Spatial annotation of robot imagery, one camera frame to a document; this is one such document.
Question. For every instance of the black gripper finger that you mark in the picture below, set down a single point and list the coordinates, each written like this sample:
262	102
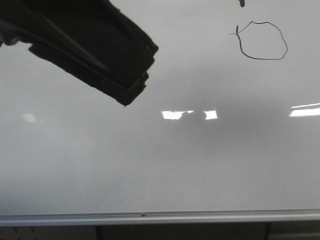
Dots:
90	39

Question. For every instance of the grey pegboard panel under whiteboard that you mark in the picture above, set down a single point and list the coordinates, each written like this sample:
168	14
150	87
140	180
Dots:
48	233

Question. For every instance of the dark panel under whiteboard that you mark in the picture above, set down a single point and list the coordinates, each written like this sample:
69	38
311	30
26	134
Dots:
185	231

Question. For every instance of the white whiteboard with aluminium frame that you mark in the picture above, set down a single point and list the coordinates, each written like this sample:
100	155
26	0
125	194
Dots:
226	130

